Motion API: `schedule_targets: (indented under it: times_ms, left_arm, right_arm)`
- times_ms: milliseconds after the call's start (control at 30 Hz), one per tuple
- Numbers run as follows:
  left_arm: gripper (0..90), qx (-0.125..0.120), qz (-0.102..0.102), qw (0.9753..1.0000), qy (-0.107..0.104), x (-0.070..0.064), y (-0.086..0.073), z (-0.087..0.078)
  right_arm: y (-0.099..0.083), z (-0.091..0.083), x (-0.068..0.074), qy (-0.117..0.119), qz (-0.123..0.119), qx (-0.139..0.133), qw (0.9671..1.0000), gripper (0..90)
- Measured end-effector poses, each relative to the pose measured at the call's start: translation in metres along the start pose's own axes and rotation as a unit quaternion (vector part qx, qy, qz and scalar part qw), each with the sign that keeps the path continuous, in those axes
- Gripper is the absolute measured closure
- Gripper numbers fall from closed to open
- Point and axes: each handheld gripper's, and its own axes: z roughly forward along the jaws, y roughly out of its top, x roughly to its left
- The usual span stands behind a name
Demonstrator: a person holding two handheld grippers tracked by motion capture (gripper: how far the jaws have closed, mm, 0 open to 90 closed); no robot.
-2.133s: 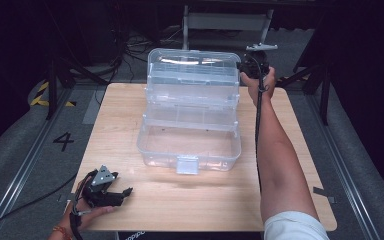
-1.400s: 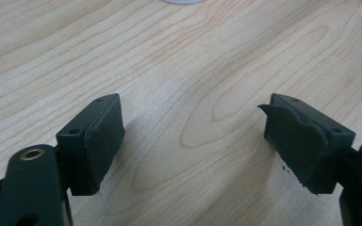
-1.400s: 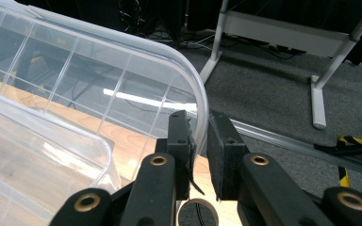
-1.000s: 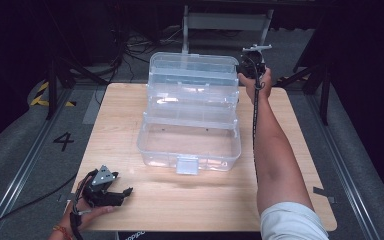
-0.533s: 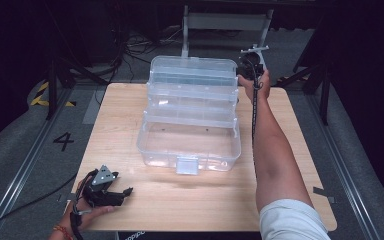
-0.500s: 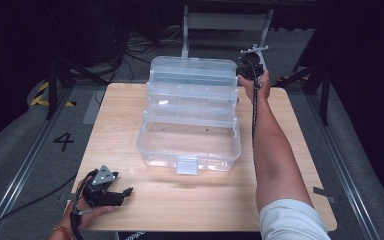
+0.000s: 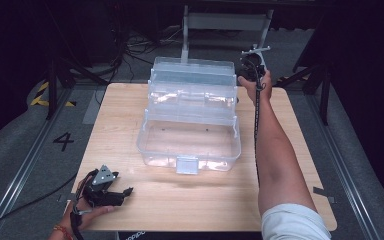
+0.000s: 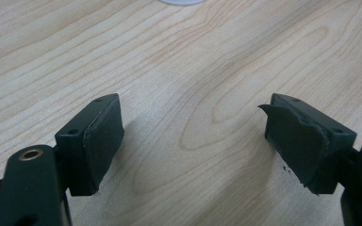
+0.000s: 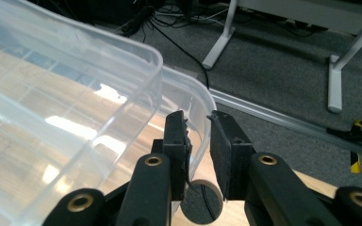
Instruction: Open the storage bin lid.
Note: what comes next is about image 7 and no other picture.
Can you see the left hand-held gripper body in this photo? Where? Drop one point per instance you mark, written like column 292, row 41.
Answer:
column 101, row 195

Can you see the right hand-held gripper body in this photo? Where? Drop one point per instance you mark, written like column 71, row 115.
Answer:
column 253, row 68

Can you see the clear plastic tiered storage box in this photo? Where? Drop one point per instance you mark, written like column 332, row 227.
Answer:
column 190, row 140

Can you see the person's left hand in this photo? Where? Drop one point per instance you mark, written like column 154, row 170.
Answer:
column 90, row 215

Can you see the person's right hand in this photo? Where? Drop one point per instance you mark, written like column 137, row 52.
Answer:
column 263, row 91

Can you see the grey metal stand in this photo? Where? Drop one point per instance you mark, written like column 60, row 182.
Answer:
column 225, row 21

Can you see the black tripod stand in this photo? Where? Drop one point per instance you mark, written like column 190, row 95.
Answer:
column 55, row 86
column 323, row 90

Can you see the yellow and black floor tape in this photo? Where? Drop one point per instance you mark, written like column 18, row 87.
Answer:
column 41, row 96

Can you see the grey tape strip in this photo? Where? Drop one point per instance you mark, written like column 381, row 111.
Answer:
column 323, row 194

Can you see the white shirt sleeve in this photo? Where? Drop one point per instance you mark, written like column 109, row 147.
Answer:
column 293, row 223

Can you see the metal floor rail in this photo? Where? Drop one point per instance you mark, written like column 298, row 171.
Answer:
column 350, row 166
column 23, row 163

